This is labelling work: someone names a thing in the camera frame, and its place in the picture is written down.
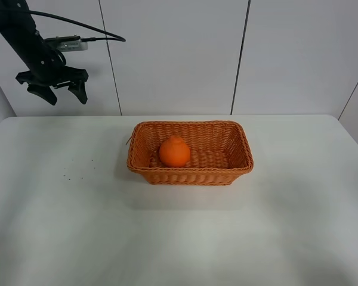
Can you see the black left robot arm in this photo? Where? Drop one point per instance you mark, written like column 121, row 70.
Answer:
column 14, row 17

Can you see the orange fruit with stem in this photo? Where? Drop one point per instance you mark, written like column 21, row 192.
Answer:
column 174, row 152

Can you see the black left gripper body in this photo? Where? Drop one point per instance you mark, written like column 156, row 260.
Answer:
column 46, row 64

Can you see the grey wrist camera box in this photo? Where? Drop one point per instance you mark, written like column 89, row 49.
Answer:
column 67, row 43

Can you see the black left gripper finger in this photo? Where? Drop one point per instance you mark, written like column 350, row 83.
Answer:
column 43, row 92
column 78, row 89

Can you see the orange wicker basket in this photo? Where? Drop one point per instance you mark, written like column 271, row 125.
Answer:
column 219, row 152

